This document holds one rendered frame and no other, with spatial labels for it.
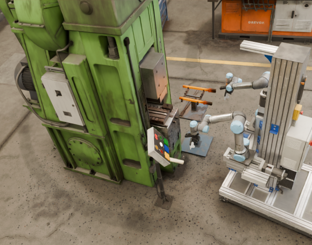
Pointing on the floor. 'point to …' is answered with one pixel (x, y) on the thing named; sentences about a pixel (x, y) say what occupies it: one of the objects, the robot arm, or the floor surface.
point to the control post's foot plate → (164, 201)
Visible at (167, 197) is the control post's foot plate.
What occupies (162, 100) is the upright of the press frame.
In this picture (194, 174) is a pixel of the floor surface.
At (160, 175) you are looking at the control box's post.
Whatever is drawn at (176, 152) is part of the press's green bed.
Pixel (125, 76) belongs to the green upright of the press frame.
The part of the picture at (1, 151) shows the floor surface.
